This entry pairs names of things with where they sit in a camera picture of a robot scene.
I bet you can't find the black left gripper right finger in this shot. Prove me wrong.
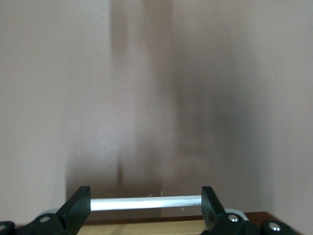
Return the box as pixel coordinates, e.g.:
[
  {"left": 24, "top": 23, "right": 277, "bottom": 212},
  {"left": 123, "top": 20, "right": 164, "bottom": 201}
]
[{"left": 200, "top": 185, "right": 299, "bottom": 235}]

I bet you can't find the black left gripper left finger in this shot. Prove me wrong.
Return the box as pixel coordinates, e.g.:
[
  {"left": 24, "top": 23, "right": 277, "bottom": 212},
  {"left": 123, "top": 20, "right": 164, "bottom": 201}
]
[{"left": 0, "top": 185, "right": 91, "bottom": 235}]

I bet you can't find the wooden drawer with white handle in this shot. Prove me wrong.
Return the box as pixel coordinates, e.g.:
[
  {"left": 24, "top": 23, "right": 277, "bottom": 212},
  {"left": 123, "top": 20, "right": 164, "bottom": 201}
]
[{"left": 43, "top": 195, "right": 303, "bottom": 235}]

